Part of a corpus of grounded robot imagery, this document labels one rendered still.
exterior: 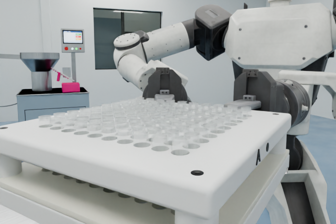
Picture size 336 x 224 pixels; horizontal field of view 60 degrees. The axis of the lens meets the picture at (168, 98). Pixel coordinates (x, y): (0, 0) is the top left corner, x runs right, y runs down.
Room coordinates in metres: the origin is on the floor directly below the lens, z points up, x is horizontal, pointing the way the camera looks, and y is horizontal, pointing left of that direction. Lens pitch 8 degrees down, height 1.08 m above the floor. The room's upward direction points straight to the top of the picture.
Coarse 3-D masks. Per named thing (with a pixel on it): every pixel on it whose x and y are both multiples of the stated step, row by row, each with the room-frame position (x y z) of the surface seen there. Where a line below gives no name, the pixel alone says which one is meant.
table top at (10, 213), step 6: (0, 204) 0.48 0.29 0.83; (0, 210) 0.46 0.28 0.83; (6, 210) 0.46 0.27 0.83; (12, 210) 0.46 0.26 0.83; (0, 216) 0.44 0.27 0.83; (6, 216) 0.44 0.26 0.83; (12, 216) 0.44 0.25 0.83; (18, 216) 0.44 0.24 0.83; (24, 216) 0.44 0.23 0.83; (0, 222) 0.42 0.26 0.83; (6, 222) 0.42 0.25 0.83; (12, 222) 0.42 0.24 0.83; (18, 222) 0.42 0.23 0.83; (24, 222) 0.42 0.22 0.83; (30, 222) 0.42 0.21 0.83; (36, 222) 0.42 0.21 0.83
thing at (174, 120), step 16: (80, 112) 0.31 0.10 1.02; (96, 112) 0.32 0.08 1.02; (112, 112) 0.31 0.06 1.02; (128, 112) 0.31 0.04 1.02; (144, 112) 0.32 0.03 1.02; (160, 112) 0.31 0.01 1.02; (176, 112) 0.31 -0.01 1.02; (192, 112) 0.33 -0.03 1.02; (208, 112) 0.32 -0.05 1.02; (224, 112) 0.31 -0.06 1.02; (144, 128) 0.25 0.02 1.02; (160, 128) 0.24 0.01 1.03; (176, 128) 0.24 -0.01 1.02; (192, 128) 0.25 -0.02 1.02
